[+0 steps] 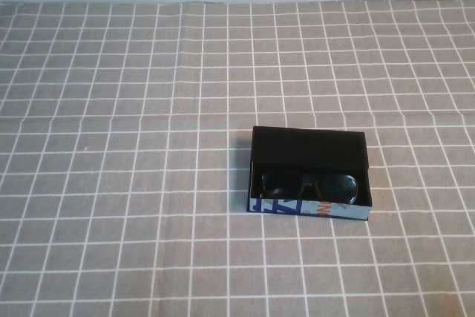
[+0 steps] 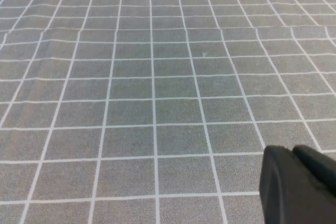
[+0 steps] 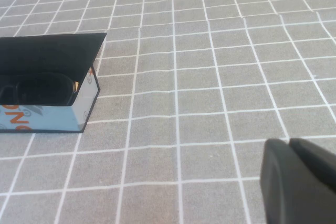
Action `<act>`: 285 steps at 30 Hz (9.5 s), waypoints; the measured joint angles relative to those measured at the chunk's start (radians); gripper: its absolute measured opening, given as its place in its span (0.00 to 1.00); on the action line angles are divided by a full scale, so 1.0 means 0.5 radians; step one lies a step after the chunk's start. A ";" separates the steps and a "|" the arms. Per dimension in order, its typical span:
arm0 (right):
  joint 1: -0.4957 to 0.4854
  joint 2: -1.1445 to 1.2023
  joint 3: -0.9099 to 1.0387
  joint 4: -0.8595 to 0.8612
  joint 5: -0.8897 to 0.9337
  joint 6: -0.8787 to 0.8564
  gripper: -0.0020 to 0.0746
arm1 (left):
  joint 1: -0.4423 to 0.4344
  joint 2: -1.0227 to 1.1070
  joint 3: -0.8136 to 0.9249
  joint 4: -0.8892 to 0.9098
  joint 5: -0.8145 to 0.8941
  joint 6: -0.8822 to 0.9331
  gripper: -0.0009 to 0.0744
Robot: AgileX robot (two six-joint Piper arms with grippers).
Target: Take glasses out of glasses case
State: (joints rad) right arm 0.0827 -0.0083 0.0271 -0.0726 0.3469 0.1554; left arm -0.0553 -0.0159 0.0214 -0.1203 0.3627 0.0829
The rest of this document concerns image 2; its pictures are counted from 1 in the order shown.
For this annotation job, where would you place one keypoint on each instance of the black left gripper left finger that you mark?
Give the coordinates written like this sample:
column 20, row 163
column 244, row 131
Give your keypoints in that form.
column 286, row 195

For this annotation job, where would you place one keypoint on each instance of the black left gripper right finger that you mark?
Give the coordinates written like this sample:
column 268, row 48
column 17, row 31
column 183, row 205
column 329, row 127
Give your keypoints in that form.
column 317, row 165

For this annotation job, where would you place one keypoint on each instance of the grey white-grid tablecloth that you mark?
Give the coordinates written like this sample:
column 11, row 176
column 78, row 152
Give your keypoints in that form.
column 131, row 90

